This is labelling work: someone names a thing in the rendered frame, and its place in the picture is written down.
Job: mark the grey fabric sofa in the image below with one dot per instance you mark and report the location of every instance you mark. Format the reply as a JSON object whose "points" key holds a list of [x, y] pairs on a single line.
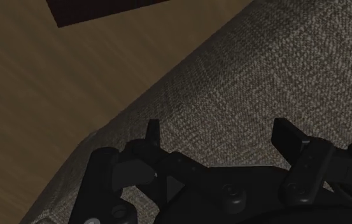
{"points": [[256, 77]]}

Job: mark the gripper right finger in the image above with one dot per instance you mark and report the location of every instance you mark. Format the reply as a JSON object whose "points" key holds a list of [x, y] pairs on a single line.
{"points": [[306, 167]]}

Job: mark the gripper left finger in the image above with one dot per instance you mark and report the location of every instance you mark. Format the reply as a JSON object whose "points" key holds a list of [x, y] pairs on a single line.
{"points": [[101, 186]]}

